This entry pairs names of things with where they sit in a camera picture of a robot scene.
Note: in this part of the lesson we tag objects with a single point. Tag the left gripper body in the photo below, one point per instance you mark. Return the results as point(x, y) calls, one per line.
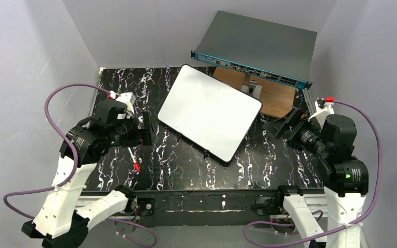
point(143, 136)

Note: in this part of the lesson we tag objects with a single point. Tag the red marker cap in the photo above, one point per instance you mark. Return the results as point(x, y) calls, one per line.
point(137, 166)

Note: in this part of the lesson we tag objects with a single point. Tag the metal bracket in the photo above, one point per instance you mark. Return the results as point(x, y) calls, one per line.
point(251, 87)

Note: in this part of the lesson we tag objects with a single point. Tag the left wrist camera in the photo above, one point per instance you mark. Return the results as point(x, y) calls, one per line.
point(127, 98)

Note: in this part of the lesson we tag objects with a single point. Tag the blue network switch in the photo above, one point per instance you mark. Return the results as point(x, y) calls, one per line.
point(267, 50)

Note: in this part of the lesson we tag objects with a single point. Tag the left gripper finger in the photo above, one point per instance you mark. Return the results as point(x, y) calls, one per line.
point(145, 137)
point(147, 122)

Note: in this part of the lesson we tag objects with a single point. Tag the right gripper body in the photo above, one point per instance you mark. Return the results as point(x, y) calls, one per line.
point(288, 124)

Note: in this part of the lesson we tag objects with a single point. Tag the white whiteboard black frame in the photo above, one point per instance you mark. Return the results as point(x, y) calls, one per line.
point(209, 112)

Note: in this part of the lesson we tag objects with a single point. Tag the wooden board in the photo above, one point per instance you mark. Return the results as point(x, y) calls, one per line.
point(277, 99)

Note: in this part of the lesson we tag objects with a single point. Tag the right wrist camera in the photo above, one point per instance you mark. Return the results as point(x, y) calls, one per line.
point(323, 108)

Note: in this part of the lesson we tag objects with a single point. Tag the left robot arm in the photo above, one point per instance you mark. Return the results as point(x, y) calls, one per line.
point(60, 223)

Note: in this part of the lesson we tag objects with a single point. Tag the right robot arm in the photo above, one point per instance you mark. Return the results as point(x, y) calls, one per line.
point(330, 138)

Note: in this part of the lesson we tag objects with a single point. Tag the aluminium rail frame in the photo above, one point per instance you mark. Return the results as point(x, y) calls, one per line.
point(207, 207)

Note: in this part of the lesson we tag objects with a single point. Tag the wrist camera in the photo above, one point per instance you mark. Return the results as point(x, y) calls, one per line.
point(127, 98)
point(323, 108)

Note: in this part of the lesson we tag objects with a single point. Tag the white whiteboard marker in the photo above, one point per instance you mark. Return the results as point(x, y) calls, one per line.
point(132, 155)

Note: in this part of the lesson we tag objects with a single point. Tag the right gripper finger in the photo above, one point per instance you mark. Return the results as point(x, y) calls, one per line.
point(271, 128)
point(290, 120)

